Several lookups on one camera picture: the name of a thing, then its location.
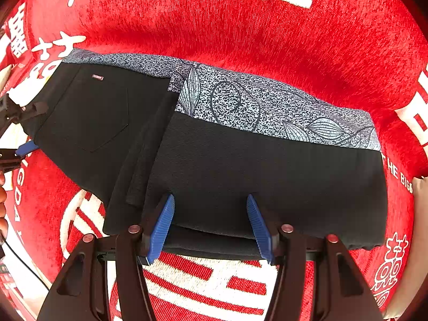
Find black pants with blue trim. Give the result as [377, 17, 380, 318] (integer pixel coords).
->
[23, 47, 389, 262]

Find person's left hand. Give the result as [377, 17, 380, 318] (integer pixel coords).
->
[0, 172, 9, 239]

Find black cable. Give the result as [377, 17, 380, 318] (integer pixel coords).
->
[0, 232, 51, 292]

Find red printed blanket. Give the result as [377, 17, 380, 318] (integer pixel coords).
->
[0, 0, 428, 321]

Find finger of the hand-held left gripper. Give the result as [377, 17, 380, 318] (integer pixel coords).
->
[0, 94, 48, 125]
[0, 140, 40, 173]

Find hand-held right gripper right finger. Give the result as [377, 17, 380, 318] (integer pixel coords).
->
[246, 194, 385, 321]

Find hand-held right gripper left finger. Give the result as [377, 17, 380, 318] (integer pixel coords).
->
[37, 194, 176, 321]

